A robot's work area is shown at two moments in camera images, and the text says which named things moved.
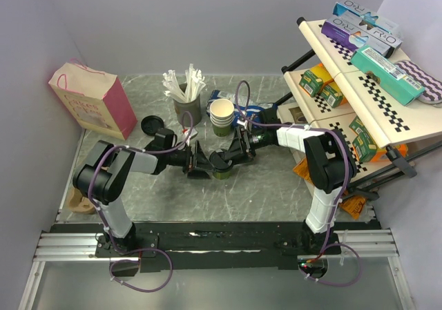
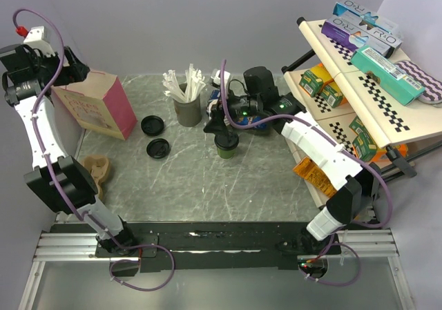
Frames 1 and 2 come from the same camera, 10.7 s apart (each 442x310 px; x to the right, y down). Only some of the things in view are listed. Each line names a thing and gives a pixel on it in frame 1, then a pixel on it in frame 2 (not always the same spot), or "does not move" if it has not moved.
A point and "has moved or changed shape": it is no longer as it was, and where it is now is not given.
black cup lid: x=150 y=124 does not move
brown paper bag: x=97 y=99 does not move
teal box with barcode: x=392 y=78 does not move
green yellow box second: x=332 y=95 does not move
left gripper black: x=202 y=163 to x=76 y=72
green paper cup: x=223 y=175 has moved or changed shape
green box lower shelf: x=364 y=144 does not move
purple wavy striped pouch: x=432 y=95 does not move
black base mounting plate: x=216 y=246 does not move
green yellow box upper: x=313 y=79 does not move
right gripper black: x=235 y=151 to x=217 y=125
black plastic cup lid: x=218 y=161 to x=226 y=141
